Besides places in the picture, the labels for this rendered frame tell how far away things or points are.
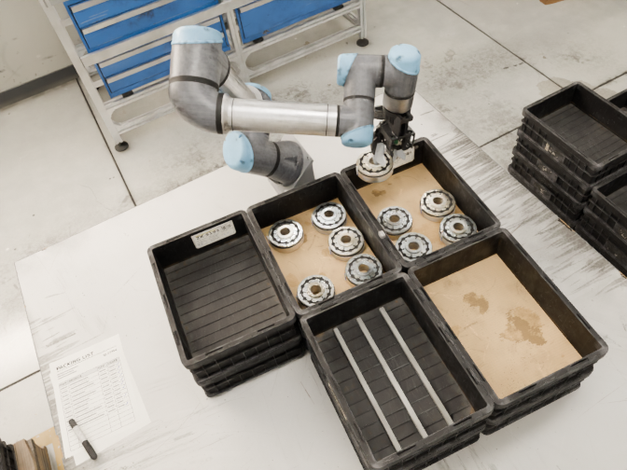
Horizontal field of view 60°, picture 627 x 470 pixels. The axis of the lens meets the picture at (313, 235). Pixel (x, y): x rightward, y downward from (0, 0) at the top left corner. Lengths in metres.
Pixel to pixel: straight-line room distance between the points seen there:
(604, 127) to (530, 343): 1.30
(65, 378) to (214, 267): 0.53
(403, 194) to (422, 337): 0.48
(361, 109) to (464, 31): 2.63
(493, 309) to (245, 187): 0.95
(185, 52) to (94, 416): 0.99
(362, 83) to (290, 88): 2.18
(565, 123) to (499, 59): 1.22
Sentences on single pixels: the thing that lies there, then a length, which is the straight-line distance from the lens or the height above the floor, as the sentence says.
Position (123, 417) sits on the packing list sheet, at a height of 0.70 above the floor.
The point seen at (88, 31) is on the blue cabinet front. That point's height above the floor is 0.72.
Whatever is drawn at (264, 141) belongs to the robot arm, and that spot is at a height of 0.98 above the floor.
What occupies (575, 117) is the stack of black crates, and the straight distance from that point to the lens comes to 2.56.
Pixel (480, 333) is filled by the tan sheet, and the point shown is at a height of 0.83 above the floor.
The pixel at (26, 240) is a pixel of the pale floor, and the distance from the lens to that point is 3.21.
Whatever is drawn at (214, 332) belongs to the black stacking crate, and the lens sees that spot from 1.51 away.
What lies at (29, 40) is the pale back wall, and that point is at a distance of 3.98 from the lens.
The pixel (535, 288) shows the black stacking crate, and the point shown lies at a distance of 1.52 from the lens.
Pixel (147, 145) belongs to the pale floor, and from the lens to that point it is 3.36.
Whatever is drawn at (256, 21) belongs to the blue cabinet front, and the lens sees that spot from 3.31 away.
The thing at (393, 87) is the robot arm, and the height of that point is 1.28.
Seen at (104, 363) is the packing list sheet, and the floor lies 0.70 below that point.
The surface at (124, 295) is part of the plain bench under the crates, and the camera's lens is 1.83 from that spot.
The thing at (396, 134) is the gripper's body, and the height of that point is 1.15.
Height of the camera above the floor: 2.12
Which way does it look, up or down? 53 degrees down
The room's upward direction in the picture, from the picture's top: 10 degrees counter-clockwise
